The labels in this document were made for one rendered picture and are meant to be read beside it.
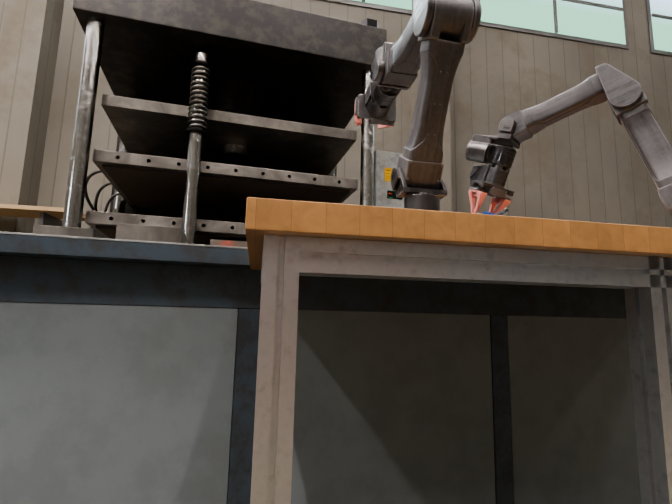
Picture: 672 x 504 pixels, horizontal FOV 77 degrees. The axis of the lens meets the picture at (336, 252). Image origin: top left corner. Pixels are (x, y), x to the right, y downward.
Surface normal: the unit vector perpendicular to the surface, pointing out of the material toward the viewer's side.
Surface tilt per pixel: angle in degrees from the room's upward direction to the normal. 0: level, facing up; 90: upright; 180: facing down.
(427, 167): 120
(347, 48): 90
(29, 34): 90
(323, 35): 90
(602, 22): 90
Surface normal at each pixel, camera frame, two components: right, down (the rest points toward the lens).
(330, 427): 0.27, -0.14
